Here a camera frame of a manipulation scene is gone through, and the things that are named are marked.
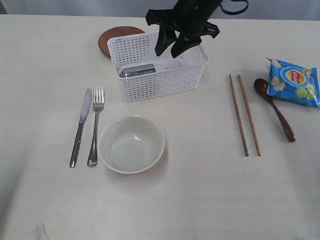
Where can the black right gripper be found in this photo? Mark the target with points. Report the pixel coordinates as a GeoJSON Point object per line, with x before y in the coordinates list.
{"type": "Point", "coordinates": [187, 17]}

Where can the white perforated plastic basket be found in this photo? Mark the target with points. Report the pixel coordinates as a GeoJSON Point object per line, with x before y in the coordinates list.
{"type": "Point", "coordinates": [173, 75]}

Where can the stainless steel cup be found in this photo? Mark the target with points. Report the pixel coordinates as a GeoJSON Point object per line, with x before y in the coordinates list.
{"type": "Point", "coordinates": [138, 70]}

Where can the brown wooden chopstick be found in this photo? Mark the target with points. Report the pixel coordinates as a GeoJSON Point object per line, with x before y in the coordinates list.
{"type": "Point", "coordinates": [238, 116]}
{"type": "Point", "coordinates": [250, 118]}

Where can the dark wooden spoon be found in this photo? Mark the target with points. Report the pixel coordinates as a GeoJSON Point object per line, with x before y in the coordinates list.
{"type": "Point", "coordinates": [261, 88]}

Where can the silver metal table knife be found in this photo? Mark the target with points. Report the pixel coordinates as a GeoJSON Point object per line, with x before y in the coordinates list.
{"type": "Point", "coordinates": [83, 116]}

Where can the glossy ceramic bowl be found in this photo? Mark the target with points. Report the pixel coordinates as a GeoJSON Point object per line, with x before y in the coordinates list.
{"type": "Point", "coordinates": [131, 144]}

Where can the blue chips snack bag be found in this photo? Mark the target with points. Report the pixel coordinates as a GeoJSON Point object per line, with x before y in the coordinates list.
{"type": "Point", "coordinates": [294, 83]}

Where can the silver metal fork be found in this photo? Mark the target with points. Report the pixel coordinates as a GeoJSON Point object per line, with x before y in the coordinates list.
{"type": "Point", "coordinates": [97, 107]}

